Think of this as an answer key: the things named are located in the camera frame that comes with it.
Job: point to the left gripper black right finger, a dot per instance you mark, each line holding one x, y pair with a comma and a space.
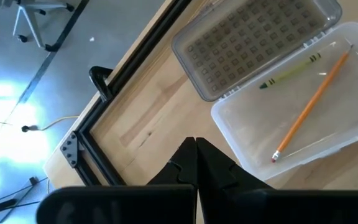
216, 174

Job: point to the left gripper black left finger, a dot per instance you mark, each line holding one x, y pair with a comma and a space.
182, 168

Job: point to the orange wooden pencil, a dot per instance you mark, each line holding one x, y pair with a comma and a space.
312, 102

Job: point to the olive crayon with black stripes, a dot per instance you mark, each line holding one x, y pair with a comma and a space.
291, 71

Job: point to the clear plastic supply box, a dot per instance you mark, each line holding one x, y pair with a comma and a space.
259, 130

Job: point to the clear box lid with grid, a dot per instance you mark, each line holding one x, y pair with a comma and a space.
244, 46

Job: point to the black table clamp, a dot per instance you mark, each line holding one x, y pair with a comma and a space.
101, 82

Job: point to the white office chair base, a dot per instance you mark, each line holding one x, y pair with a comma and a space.
31, 18

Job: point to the grey corner bracket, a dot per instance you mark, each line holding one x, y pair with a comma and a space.
70, 149

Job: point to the black table edge frame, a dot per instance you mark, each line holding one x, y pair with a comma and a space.
135, 59

